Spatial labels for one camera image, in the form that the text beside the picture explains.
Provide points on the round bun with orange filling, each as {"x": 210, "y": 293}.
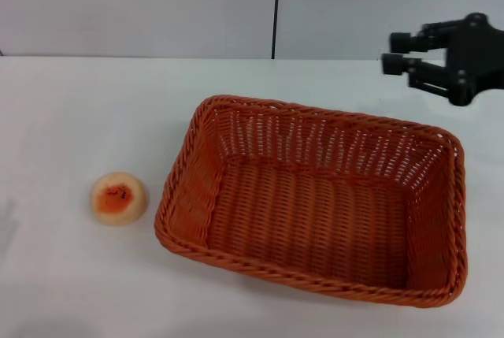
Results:
{"x": 119, "y": 198}

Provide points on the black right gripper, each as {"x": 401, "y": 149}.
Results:
{"x": 478, "y": 52}

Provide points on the orange woven plastic basket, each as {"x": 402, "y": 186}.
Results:
{"x": 307, "y": 231}

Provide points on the black vertical wall strip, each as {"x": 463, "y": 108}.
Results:
{"x": 275, "y": 9}

